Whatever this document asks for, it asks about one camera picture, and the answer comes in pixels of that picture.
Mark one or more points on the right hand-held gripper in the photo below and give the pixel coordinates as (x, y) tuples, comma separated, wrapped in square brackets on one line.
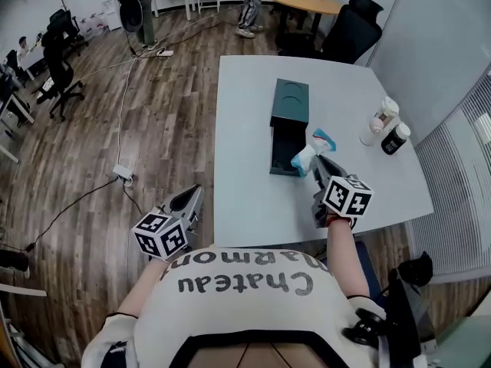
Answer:
[(347, 198)]

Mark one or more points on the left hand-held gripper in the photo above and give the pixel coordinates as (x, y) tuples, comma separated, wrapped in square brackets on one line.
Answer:
[(161, 240)]

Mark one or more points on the white and blue item packet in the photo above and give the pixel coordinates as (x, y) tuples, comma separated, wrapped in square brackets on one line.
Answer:
[(307, 157)]

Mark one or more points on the dark green box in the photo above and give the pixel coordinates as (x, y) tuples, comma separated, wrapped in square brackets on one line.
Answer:
[(289, 106)]

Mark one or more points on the person's right forearm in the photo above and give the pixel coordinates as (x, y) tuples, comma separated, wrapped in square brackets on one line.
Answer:
[(345, 259)]

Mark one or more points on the person's left forearm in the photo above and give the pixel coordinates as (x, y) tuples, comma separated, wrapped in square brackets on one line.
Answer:
[(144, 288)]

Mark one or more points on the white power strip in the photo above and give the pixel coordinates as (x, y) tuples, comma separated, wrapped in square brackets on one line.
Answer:
[(122, 173), (164, 52)]

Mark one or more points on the white pump bottle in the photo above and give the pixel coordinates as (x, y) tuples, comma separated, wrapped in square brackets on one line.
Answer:
[(377, 123)]

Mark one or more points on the black jar with white lid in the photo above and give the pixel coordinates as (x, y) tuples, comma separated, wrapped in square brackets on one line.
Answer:
[(394, 140)]

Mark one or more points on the person's white printed shirt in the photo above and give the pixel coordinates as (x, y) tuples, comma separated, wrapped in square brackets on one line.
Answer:
[(249, 305)]

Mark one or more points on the black high-back office chair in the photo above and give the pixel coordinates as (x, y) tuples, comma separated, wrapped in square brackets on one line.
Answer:
[(351, 33)]

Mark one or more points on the black bag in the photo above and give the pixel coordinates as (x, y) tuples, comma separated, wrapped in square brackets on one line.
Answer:
[(408, 301)]

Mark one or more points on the black headphones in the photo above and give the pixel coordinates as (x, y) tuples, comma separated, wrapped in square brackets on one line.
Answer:
[(364, 326)]

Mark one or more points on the round wooden table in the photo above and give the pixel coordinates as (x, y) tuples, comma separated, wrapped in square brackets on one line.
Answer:
[(299, 0)]

